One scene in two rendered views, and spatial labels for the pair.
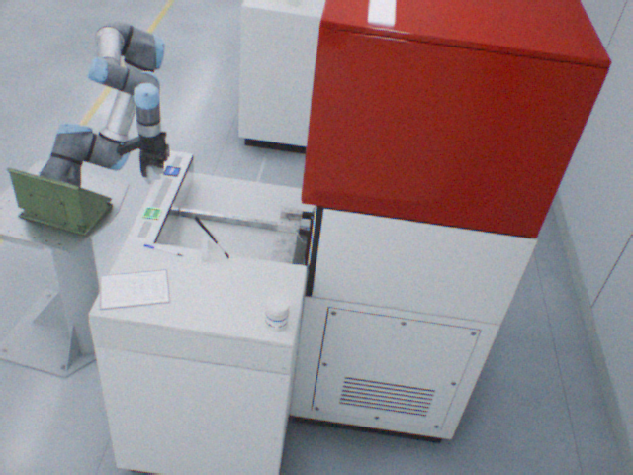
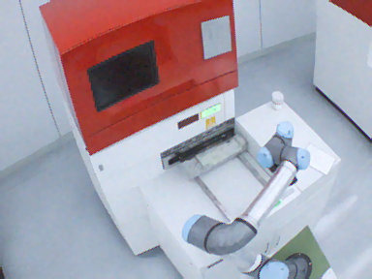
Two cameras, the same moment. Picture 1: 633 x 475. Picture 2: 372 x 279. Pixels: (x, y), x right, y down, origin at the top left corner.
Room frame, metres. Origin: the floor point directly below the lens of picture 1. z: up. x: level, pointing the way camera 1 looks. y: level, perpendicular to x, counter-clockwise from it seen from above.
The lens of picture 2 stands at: (2.54, 1.29, 2.49)
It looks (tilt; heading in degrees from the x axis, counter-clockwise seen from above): 46 degrees down; 244
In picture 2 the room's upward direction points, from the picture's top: 7 degrees counter-clockwise
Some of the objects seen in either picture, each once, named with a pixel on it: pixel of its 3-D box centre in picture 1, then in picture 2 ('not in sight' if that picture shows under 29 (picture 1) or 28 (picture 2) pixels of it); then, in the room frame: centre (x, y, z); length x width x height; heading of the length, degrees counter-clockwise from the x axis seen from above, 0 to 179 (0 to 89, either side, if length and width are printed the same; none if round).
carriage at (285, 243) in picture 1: (285, 244); (215, 158); (1.80, 0.12, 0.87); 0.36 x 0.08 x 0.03; 179
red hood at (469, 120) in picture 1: (434, 74); (127, 37); (2.00, -0.31, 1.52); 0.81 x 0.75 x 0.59; 179
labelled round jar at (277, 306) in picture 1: (277, 313); (277, 101); (1.33, 0.09, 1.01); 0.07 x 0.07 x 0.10
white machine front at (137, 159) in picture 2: (323, 182); (166, 141); (2.01, 0.00, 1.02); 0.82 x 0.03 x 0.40; 179
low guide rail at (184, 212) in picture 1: (244, 221); (210, 195); (1.94, 0.29, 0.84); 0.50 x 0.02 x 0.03; 89
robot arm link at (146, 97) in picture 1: (147, 103); (284, 137); (1.77, 0.58, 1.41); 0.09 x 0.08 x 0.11; 15
